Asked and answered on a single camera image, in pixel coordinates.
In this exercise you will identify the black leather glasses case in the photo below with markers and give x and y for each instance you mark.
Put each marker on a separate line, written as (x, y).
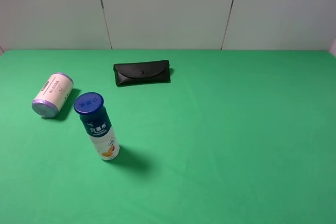
(128, 74)

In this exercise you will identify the blue cap yogurt bottle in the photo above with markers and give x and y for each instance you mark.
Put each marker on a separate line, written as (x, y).
(93, 115)

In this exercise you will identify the purple garbage bag roll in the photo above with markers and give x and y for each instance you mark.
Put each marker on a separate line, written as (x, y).
(53, 95)

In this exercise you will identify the green table cloth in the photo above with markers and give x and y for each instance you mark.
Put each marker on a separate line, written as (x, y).
(234, 137)

